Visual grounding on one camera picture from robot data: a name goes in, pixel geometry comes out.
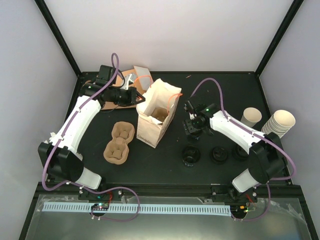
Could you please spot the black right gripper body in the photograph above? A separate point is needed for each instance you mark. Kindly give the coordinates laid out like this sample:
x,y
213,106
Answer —
x,y
193,127

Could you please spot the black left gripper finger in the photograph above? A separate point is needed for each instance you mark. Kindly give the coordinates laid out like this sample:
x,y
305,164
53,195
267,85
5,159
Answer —
x,y
140,90
140,99

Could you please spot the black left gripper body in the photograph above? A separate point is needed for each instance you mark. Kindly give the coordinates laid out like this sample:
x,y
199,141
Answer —
x,y
123,99

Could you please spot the black paper coffee cup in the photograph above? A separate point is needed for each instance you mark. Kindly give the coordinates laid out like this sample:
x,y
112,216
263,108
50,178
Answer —
x,y
192,133

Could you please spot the printed white paper bag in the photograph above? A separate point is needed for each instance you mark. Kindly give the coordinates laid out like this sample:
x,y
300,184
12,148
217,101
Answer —
x,y
160,94

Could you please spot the separated brown cup carrier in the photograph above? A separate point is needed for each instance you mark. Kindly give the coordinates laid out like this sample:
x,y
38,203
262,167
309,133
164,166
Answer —
x,y
160,114

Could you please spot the black plastic cup lid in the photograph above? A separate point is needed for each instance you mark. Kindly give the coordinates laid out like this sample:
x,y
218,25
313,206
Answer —
x,y
218,155

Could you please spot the brown pulp cup carrier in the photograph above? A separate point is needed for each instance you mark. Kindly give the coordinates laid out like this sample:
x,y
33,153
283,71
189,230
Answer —
x,y
117,150

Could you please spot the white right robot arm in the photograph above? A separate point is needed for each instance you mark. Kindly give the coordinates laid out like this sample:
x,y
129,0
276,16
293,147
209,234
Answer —
x,y
264,152

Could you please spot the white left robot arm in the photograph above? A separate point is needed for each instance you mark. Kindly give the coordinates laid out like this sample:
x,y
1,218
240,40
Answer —
x,y
59,155

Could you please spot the single paper coffee cup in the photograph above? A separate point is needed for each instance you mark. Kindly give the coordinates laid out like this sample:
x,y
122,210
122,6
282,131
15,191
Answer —
x,y
251,116

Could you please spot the brown kraft paper bag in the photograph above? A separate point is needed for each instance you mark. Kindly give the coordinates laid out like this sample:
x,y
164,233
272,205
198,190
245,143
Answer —
x,y
92,87

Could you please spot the orange kraft paper bag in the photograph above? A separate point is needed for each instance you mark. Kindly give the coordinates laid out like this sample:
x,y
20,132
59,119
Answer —
x,y
139,77

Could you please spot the stack of paper cups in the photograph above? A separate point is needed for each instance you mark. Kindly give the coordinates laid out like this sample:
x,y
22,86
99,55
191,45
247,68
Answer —
x,y
279,123

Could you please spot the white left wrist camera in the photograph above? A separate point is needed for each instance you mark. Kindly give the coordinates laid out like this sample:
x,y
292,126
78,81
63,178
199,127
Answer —
x,y
129,80

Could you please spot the white slotted cable rail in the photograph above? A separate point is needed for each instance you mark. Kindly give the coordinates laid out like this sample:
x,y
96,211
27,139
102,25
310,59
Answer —
x,y
121,208

